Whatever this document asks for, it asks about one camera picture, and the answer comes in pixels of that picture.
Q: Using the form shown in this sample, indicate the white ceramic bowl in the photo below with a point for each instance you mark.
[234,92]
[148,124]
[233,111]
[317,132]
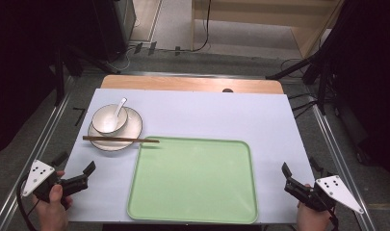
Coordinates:
[109,118]

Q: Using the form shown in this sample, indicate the metal floor rail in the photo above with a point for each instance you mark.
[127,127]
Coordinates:
[340,163]
[29,160]

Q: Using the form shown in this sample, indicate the brown wooden chopsticks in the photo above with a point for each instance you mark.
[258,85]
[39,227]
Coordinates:
[118,139]

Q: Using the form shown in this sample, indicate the green plastic tray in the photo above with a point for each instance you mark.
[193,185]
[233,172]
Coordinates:
[193,179]

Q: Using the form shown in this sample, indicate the white ceramic plate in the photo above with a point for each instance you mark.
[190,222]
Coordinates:
[131,128]

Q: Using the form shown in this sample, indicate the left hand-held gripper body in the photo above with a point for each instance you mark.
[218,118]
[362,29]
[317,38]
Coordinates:
[41,174]

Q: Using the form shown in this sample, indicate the person's right hand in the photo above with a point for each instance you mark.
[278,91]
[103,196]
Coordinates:
[312,218]

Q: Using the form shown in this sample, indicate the white table mat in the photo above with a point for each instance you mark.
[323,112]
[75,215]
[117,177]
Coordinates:
[199,112]

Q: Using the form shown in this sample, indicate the light wooden shelf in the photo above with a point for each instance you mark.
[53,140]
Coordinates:
[311,35]

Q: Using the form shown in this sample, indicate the black stand legs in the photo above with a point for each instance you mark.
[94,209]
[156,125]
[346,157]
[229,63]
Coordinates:
[59,77]

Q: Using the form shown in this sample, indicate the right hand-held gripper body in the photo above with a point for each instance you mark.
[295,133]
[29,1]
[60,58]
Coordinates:
[333,191]

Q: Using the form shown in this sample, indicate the person's left hand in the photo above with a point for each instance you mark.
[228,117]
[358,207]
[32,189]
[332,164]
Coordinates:
[53,208]

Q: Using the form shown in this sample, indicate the white ceramic spoon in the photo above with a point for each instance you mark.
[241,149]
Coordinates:
[116,113]

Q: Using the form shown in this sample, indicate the black tripod stand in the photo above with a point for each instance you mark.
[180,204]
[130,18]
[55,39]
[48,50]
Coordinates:
[321,70]

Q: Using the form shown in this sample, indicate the black cabinet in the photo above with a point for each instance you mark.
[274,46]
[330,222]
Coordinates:
[112,25]

